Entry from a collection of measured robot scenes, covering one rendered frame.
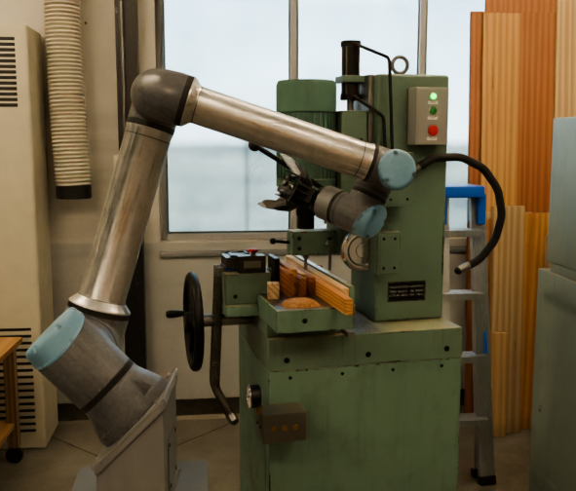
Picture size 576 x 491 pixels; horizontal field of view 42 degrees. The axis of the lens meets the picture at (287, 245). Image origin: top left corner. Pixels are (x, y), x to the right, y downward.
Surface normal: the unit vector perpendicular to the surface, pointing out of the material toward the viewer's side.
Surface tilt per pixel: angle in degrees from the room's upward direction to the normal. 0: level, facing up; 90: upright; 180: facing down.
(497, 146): 87
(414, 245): 90
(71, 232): 90
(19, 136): 90
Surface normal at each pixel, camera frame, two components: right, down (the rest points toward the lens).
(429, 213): 0.25, 0.14
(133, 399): 0.13, -0.47
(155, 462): 0.02, 0.14
